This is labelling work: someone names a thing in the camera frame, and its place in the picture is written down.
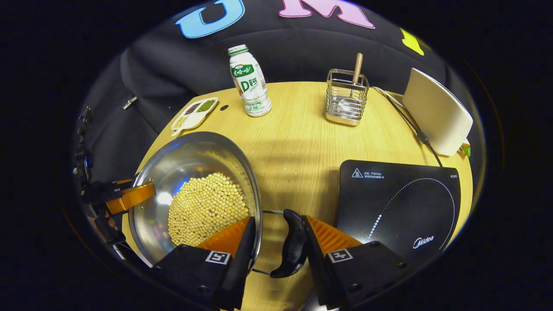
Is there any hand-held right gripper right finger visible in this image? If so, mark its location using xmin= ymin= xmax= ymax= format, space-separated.
xmin=302 ymin=215 xmax=409 ymax=311

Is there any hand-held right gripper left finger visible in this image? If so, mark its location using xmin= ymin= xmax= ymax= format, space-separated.
xmin=151 ymin=216 xmax=257 ymax=311

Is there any stainless steel pot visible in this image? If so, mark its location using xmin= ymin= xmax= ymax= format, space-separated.
xmin=128 ymin=131 xmax=309 ymax=279

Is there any black induction cooktop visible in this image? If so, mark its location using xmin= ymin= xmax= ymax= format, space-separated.
xmin=336 ymin=159 xmax=462 ymax=268

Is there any pile of yellow soybeans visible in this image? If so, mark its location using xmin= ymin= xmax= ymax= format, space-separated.
xmin=168 ymin=173 xmax=250 ymax=247

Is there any white divided bean dish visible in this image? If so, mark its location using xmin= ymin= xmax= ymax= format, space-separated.
xmin=171 ymin=97 xmax=219 ymax=136

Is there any white milk bottle green label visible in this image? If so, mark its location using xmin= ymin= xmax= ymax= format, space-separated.
xmin=228 ymin=44 xmax=272 ymax=118

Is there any white toaster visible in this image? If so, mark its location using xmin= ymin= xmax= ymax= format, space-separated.
xmin=402 ymin=68 xmax=474 ymax=157

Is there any black backdrop cloth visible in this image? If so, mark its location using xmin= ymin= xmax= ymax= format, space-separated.
xmin=71 ymin=0 xmax=476 ymax=190

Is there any metal wire utensil holder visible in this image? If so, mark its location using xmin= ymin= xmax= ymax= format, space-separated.
xmin=325 ymin=69 xmax=370 ymax=127

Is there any toaster power cable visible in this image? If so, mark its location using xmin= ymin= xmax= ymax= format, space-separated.
xmin=372 ymin=86 xmax=445 ymax=168

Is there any wooden-handled spoon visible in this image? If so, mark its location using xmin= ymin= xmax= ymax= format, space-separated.
xmin=341 ymin=53 xmax=364 ymax=117

